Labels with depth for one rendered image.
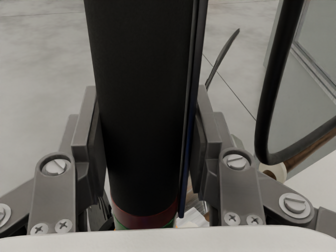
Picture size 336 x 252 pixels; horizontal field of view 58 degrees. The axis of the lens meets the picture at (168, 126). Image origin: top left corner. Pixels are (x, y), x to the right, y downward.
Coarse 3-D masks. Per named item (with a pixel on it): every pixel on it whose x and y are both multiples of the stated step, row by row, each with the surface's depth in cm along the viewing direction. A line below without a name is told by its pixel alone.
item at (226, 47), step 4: (236, 32) 41; (232, 36) 42; (236, 36) 41; (228, 40) 44; (232, 40) 41; (228, 44) 41; (224, 48) 43; (228, 48) 41; (220, 52) 47; (224, 52) 41; (220, 56) 42; (216, 60) 45; (220, 60) 41; (216, 64) 42; (212, 68) 45; (216, 68) 41; (212, 72) 42; (212, 76) 41; (208, 80) 41; (208, 84) 41
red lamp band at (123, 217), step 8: (112, 200) 14; (176, 200) 15; (112, 208) 15; (168, 208) 14; (176, 208) 15; (120, 216) 14; (128, 216) 14; (136, 216) 14; (144, 216) 14; (152, 216) 14; (160, 216) 14; (168, 216) 14; (128, 224) 14; (136, 224) 14; (144, 224) 14; (152, 224) 14; (160, 224) 14
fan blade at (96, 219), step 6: (102, 198) 54; (102, 204) 55; (108, 204) 50; (96, 210) 64; (102, 210) 56; (108, 210) 50; (90, 216) 70; (96, 216) 65; (102, 216) 59; (108, 216) 51; (90, 222) 71; (96, 222) 66; (102, 222) 61; (90, 228) 71; (96, 228) 67
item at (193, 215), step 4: (192, 208) 23; (188, 212) 23; (192, 212) 23; (196, 212) 23; (184, 216) 23; (188, 216) 23; (192, 216) 23; (196, 216) 23; (200, 216) 23; (176, 220) 22; (180, 220) 22; (184, 220) 22; (188, 220) 22; (192, 220) 22; (196, 220) 22; (200, 220) 22; (204, 220) 22; (176, 224) 22; (180, 224) 22; (196, 224) 22; (200, 224) 22; (204, 224) 22; (208, 224) 22
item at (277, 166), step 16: (288, 0) 14; (288, 16) 15; (288, 32) 15; (272, 48) 16; (288, 48) 16; (272, 64) 17; (272, 80) 17; (272, 96) 18; (272, 112) 19; (256, 128) 20; (320, 128) 29; (256, 144) 21; (304, 144) 27; (272, 160) 24
